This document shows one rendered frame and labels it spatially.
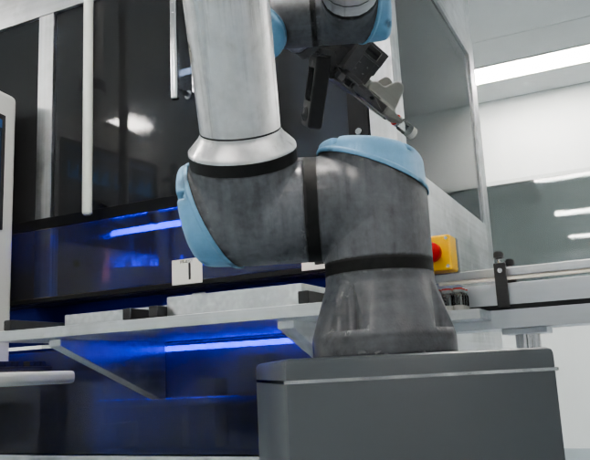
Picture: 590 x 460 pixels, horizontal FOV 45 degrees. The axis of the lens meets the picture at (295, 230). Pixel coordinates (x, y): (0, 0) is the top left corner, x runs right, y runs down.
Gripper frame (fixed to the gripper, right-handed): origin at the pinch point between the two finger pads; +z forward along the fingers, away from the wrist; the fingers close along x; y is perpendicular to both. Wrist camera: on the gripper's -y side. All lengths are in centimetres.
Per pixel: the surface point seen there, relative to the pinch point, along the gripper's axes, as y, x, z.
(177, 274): -55, 47, 2
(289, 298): -33.0, -10.7, -0.4
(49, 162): -57, 89, -31
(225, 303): -40.9, -3.5, -5.7
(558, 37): 150, 332, 225
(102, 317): -64, 25, -13
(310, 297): -30.2, -14.5, 0.5
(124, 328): -56, 4, -15
